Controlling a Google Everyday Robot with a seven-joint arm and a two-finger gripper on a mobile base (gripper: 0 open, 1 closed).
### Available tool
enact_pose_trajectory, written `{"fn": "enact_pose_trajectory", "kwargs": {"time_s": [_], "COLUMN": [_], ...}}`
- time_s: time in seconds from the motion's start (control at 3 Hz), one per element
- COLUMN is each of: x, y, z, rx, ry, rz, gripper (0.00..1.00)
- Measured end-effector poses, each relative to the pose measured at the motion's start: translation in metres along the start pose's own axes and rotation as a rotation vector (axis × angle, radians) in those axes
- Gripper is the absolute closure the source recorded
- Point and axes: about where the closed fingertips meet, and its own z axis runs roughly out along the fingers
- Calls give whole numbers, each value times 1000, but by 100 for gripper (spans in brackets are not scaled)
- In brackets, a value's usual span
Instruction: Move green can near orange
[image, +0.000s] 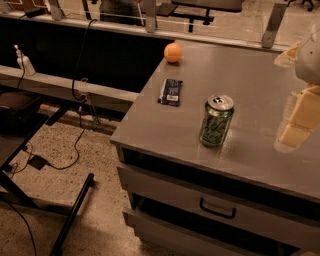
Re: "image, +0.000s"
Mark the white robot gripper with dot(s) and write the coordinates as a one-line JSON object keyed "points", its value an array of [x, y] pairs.
{"points": [[310, 60]]}

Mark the green soda can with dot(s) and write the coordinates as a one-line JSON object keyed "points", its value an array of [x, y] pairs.
{"points": [[219, 110]]}

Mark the grey drawer cabinet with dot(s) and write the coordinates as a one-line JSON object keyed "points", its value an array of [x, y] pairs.
{"points": [[166, 170]]}

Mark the dark blue snack packet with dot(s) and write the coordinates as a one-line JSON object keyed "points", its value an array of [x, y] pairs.
{"points": [[170, 92]]}

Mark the orange fruit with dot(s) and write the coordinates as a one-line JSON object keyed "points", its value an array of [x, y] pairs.
{"points": [[172, 53]]}

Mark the black power adapter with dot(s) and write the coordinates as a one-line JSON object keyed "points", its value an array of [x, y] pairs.
{"points": [[37, 162]]}

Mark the white spray bottle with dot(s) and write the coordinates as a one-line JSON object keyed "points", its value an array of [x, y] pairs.
{"points": [[24, 62]]}

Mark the grey metal bracket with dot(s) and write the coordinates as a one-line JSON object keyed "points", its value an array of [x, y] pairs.
{"points": [[150, 10], [273, 25]]}

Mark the black drawer handle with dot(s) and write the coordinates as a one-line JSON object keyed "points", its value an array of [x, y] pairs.
{"points": [[217, 211]]}

